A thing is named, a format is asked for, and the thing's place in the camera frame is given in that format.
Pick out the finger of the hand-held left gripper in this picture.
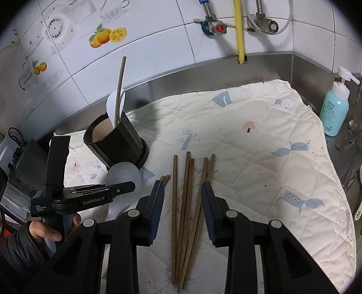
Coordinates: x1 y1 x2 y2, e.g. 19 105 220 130
63 181 136 197

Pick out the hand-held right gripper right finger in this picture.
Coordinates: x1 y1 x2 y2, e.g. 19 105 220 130
200 181 337 294

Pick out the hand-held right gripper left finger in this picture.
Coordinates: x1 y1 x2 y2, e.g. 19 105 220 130
25 180 166 294

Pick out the white smooth rice spoon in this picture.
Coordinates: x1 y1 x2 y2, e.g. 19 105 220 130
104 161 143 221

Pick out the pile of wooden chopsticks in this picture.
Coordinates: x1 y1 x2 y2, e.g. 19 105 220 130
159 151 216 294

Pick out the black utensil holder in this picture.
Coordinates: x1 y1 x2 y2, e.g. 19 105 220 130
83 110 149 170

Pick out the person's left forearm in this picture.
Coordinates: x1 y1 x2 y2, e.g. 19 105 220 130
0 220 57 294

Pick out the person's left hand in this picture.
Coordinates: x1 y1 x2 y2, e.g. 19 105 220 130
28 213 83 242

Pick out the cream printed quilted mat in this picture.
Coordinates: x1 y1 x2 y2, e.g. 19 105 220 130
54 79 357 294

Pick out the grey electric appliance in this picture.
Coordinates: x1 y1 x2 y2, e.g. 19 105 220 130
0 136 51 222

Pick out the white ridged rice paddle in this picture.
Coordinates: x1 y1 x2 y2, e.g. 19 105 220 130
106 89 126 126

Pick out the brown wooden chopstick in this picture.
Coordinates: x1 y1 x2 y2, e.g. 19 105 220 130
113 56 127 127

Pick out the blue soap pump bottle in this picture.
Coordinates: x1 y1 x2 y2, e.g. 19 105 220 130
319 67 361 137

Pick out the metal angle valve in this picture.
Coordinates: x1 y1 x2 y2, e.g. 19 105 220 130
245 12 279 33

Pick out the red-handled water valve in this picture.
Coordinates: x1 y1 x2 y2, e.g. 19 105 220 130
195 15 229 36

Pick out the yellow corrugated gas hose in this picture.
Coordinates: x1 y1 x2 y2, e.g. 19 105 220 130
225 0 249 65

